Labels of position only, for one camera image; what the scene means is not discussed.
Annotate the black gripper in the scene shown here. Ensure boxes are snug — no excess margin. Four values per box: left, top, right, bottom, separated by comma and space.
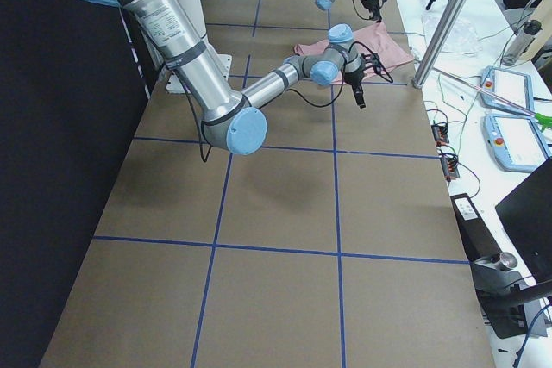
362, 0, 383, 22
344, 67, 366, 109

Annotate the pink Snoopy t-shirt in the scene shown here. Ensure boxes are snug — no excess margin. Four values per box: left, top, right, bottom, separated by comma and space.
293, 22, 415, 84

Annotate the grey USB hub far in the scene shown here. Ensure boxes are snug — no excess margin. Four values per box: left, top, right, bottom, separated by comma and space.
431, 122, 449, 146

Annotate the grey usb hub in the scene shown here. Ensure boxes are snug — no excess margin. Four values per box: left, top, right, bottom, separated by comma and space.
439, 153, 460, 183
431, 122, 449, 146

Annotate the clear plastic bag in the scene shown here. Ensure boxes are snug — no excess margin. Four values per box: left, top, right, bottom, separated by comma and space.
421, 13, 482, 55

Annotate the grey USB hub near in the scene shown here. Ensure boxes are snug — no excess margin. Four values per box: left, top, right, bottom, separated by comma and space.
439, 153, 460, 183

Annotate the clear water bottle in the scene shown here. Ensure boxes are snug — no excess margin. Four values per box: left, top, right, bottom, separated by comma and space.
501, 19, 542, 66

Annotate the far teach pendant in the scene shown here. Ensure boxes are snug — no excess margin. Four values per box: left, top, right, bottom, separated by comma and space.
480, 66, 534, 111

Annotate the teach pendant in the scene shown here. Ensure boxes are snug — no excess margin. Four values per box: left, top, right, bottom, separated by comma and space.
480, 66, 534, 111
483, 115, 551, 173

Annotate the near teach pendant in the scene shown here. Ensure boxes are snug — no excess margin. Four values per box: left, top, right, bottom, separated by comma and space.
483, 115, 551, 173

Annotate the black power box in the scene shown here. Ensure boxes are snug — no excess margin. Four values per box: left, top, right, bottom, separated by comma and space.
450, 193, 502, 262

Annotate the metal rod with green clip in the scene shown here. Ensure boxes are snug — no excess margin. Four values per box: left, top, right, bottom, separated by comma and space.
432, 67, 551, 131

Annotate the black monitor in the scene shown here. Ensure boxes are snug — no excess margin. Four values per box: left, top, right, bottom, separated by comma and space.
495, 159, 552, 282

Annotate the metal cylinder cup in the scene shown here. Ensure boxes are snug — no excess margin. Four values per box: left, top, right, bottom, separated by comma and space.
496, 252, 518, 271

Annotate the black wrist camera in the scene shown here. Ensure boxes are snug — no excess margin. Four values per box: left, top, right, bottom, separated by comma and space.
361, 53, 394, 84

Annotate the aluminium frame post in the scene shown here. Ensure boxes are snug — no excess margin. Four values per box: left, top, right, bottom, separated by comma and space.
412, 0, 467, 89

